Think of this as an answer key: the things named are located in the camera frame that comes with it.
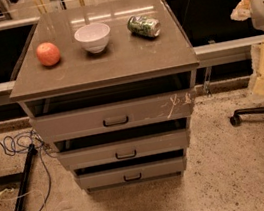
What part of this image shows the green soda can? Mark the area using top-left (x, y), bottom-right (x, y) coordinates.
top-left (127, 15), bottom-right (161, 38)

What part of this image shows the white ceramic bowl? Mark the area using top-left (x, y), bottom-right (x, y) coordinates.
top-left (74, 23), bottom-right (111, 53)

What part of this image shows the grey bottom drawer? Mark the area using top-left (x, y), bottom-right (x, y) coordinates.
top-left (75, 157), bottom-right (187, 189)

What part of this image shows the red apple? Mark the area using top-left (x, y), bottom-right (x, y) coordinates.
top-left (36, 42), bottom-right (61, 67)

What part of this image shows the grey top drawer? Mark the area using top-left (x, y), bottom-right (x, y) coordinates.
top-left (30, 89), bottom-right (196, 143)

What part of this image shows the grey drawer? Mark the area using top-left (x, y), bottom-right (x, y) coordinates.
top-left (75, 157), bottom-right (187, 189)
top-left (30, 89), bottom-right (196, 143)
top-left (57, 129), bottom-right (190, 170)

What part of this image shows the grey drawer cabinet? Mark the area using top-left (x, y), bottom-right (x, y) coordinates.
top-left (11, 0), bottom-right (199, 192)

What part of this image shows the black wheeled stand leg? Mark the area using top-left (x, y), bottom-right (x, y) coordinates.
top-left (14, 144), bottom-right (38, 211)

